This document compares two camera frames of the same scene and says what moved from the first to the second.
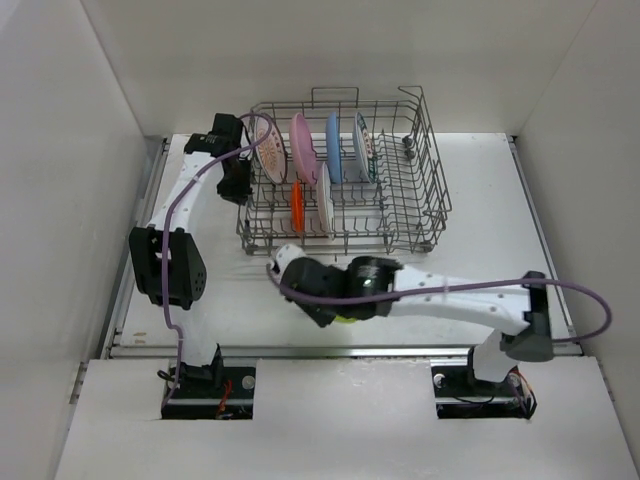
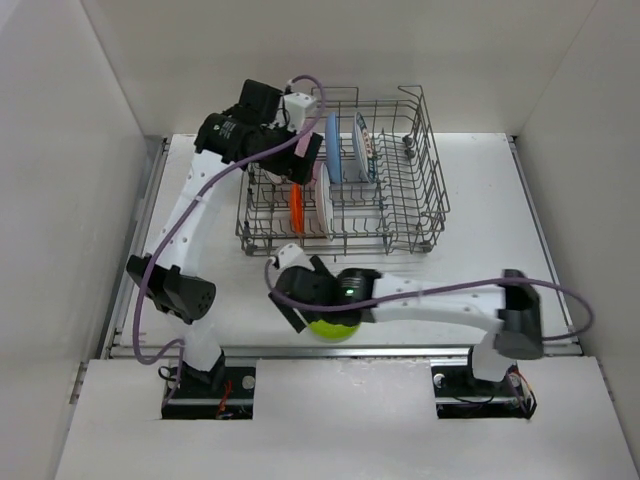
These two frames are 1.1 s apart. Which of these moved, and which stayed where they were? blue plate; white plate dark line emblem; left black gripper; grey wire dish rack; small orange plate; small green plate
Moved: left black gripper; small green plate
Stayed: grey wire dish rack; blue plate; white plate dark line emblem; small orange plate
